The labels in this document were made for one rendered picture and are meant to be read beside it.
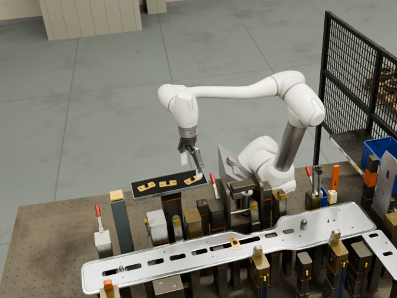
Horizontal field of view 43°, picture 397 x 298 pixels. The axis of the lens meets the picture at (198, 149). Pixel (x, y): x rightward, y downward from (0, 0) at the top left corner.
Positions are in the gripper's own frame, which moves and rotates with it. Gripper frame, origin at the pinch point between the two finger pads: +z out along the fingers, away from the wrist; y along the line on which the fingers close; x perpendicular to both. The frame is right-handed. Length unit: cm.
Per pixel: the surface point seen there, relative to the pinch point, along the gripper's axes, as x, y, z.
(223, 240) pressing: -3.1, 29.1, 22.9
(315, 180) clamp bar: 49, 35, 9
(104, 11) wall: 163, -498, 88
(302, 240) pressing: 26, 51, 23
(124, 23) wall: 187, -487, 109
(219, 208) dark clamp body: 3.5, 17.4, 14.8
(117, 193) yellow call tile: -34.6, -13.7, 6.8
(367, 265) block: 44, 74, 31
